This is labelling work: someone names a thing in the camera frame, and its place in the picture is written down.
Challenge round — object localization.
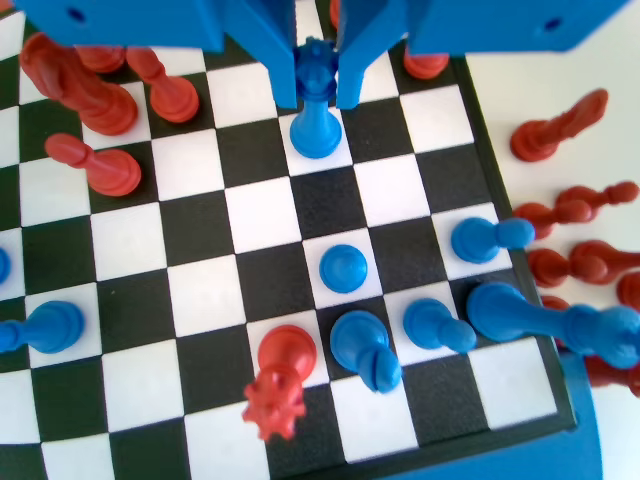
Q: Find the blue chess queen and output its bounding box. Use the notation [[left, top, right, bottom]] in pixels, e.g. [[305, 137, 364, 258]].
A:
[[289, 35, 344, 160]]

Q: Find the blue bishop piece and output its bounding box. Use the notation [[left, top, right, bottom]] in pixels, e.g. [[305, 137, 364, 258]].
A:
[[329, 309, 403, 396]]

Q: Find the large blue king piece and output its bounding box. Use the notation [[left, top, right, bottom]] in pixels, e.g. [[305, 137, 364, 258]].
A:
[[466, 281, 640, 372]]

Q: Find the black and white chessboard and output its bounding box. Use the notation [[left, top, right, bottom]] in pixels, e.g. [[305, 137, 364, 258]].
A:
[[0, 0, 577, 480]]

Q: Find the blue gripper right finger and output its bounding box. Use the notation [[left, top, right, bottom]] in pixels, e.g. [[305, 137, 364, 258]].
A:
[[337, 0, 419, 109]]

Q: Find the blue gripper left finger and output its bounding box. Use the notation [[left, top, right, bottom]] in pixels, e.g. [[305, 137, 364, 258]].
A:
[[219, 0, 300, 109]]

